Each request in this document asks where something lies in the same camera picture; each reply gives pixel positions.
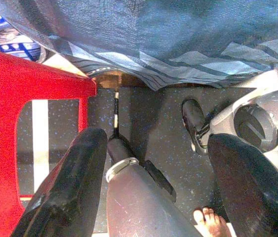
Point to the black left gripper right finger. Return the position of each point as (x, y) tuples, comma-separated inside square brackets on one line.
[(247, 185)]

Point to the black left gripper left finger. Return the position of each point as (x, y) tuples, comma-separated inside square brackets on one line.
[(67, 185)]

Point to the bare person foot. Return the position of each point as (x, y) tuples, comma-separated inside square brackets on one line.
[(210, 222)]

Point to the grey robot right leg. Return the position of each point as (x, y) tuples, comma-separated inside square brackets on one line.
[(252, 118)]

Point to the grey robot leg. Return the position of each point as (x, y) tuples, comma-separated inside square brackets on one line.
[(133, 202), (252, 118)]

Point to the grey robot left leg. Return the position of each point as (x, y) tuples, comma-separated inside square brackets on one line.
[(133, 202)]

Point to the red plastic stool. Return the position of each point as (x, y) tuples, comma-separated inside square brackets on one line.
[(3, 81)]

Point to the blue white detergent bag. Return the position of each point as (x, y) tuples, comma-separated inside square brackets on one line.
[(8, 42)]

